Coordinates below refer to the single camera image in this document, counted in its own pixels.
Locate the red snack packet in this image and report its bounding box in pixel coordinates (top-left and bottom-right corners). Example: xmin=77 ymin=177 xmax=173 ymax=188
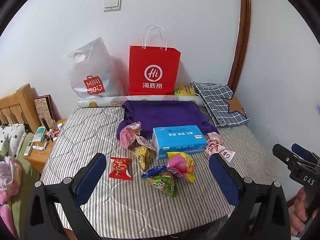
xmin=108 ymin=157 xmax=132 ymax=180

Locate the strawberry white snack packet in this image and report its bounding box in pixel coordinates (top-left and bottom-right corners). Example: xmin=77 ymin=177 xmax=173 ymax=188
xmin=204 ymin=139 xmax=235 ymax=163

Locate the small pink candy packet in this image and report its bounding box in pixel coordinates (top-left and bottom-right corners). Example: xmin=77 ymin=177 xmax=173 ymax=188
xmin=206 ymin=132 xmax=223 ymax=144

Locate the yellow pyramid snack packet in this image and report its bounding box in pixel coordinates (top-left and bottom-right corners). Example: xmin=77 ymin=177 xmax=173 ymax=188
xmin=131 ymin=146 xmax=152 ymax=172

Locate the pink silver-striped snack packet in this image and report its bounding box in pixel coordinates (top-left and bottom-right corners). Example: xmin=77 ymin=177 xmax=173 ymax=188
xmin=119 ymin=121 xmax=156 ymax=151

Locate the pink yellow chip bag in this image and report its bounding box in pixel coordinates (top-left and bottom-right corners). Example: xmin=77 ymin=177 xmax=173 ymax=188
xmin=167 ymin=152 xmax=196 ymax=183

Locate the dark blue snack packet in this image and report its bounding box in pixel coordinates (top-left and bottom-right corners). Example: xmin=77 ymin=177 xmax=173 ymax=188
xmin=142 ymin=165 xmax=167 ymax=179

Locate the green snack bag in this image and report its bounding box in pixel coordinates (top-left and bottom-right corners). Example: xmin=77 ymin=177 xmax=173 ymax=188
xmin=143 ymin=171 xmax=177 ymax=197

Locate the pink clothing pile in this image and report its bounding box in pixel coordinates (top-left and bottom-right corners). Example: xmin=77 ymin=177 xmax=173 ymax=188
xmin=0 ymin=156 xmax=22 ymax=237

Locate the wooden nightstand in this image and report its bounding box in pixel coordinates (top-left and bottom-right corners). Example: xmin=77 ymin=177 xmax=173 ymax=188
xmin=23 ymin=126 xmax=57 ymax=174

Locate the white remote control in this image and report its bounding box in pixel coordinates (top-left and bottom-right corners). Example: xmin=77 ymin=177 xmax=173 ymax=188
xmin=23 ymin=141 xmax=34 ymax=158

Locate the floral white pillow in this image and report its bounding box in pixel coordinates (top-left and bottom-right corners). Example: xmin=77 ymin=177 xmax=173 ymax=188
xmin=1 ymin=124 xmax=27 ymax=158

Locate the brown patterned box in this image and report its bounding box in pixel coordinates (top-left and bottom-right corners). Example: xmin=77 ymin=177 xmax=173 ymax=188
xmin=34 ymin=94 xmax=55 ymax=128

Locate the grey checked folded cloth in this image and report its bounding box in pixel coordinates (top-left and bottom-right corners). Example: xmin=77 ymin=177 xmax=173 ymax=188
xmin=191 ymin=82 xmax=250 ymax=127

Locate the wooden headboard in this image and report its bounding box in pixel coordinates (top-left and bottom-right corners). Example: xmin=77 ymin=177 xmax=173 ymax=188
xmin=0 ymin=83 xmax=41 ymax=133

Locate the rolled patterned mat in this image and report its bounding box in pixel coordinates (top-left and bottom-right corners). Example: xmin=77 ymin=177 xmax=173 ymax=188
xmin=77 ymin=95 xmax=204 ymax=108

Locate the blue tissue pack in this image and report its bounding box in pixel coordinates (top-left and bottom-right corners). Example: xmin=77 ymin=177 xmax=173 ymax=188
xmin=151 ymin=125 xmax=207 ymax=159

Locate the yellow snack bag behind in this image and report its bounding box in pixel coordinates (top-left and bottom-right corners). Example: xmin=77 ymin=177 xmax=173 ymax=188
xmin=174 ymin=86 xmax=195 ymax=96

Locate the purple towel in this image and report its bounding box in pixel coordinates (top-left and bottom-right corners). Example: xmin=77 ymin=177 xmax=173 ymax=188
xmin=117 ymin=100 xmax=219 ymax=139

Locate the white Miniso plastic bag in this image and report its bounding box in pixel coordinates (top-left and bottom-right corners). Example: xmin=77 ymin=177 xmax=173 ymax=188
xmin=65 ymin=37 xmax=126 ymax=100

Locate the red Haidilao paper bag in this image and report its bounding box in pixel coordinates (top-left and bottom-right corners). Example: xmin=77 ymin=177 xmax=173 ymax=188
xmin=129 ymin=24 xmax=181 ymax=95

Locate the brown wooden door frame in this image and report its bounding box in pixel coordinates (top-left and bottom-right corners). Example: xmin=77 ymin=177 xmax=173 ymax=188
xmin=227 ymin=0 xmax=251 ymax=92

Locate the white wall switch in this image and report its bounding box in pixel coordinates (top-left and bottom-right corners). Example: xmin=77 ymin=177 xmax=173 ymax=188
xmin=103 ymin=0 xmax=121 ymax=12

